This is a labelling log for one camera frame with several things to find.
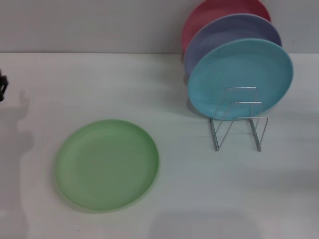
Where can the purple plastic plate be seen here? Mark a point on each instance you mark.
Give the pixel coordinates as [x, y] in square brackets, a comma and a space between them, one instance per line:
[231, 30]

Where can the red plastic plate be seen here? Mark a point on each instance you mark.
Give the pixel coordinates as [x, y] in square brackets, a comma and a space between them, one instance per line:
[219, 10]

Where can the light blue plastic plate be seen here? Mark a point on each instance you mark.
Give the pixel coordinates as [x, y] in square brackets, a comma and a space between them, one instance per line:
[239, 67]

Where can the green plastic plate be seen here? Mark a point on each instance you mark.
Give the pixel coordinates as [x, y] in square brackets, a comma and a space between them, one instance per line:
[107, 166]

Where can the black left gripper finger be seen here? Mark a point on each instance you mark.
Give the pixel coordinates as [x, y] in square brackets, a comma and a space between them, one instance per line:
[3, 84]

